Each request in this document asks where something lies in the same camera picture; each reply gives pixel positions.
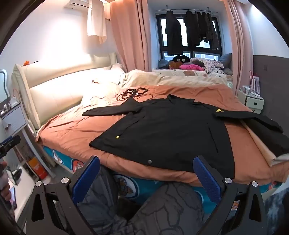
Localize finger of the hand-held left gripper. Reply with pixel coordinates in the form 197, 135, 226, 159
0, 135, 21, 156

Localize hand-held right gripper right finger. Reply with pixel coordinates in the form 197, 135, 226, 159
193, 155, 267, 235

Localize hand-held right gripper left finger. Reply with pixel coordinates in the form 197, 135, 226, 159
26, 155, 101, 235

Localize black jacket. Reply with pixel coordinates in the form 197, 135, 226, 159
82, 94, 289, 178

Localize row of dark hanging clothes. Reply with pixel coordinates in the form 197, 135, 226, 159
183, 9, 221, 51

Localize person's left hand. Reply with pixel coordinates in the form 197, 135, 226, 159
0, 180, 12, 202

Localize pale blue nightstand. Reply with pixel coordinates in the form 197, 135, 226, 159
0, 99, 56, 179

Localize smartphone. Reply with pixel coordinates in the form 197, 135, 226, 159
8, 186, 18, 211

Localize orange box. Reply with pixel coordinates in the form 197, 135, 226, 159
28, 157, 48, 179

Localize white charging dock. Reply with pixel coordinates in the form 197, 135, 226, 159
9, 89, 20, 107

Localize orange duvet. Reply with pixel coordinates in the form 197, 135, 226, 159
36, 84, 289, 188

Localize white framed mirror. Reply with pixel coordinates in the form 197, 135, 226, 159
0, 69, 9, 102

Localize person's grey patterned pants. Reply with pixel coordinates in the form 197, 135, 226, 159
77, 165, 205, 235

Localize grey fluffy rug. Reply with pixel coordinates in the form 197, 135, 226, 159
264, 189, 289, 235

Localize cream padded headboard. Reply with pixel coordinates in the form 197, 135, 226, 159
12, 52, 118, 130

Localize striped gift bag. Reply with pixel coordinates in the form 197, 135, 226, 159
248, 70, 260, 93

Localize beige blanket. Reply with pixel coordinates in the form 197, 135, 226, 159
117, 70, 233, 89

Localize pink cloth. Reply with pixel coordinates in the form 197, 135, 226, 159
179, 64, 204, 72

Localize beige pillow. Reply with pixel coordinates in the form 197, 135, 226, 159
110, 64, 127, 73

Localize floral cloth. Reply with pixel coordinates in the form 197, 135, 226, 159
191, 57, 224, 73

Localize black plush toy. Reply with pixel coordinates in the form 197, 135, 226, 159
173, 54, 191, 65

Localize white hanging garment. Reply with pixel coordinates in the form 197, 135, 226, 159
87, 0, 107, 44

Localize black hanging coat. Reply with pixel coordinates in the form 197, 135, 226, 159
165, 10, 183, 56

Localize white air conditioner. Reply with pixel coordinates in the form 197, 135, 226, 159
64, 0, 111, 22

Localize black framed window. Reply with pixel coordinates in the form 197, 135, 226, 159
156, 9, 222, 62

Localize black cable bundle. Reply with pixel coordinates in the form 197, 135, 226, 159
115, 87, 154, 101

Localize black frame device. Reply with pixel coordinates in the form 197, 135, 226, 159
126, 87, 148, 96

